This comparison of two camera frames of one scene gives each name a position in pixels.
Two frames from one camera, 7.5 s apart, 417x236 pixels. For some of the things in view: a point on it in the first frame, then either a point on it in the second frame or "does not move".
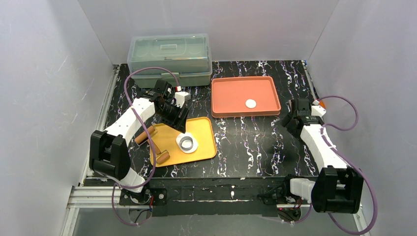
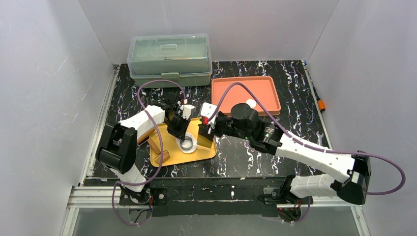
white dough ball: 187,143 does not move
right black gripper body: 291,120 -> 211,127
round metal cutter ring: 186,143 does not move
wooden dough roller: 161,157 does not move
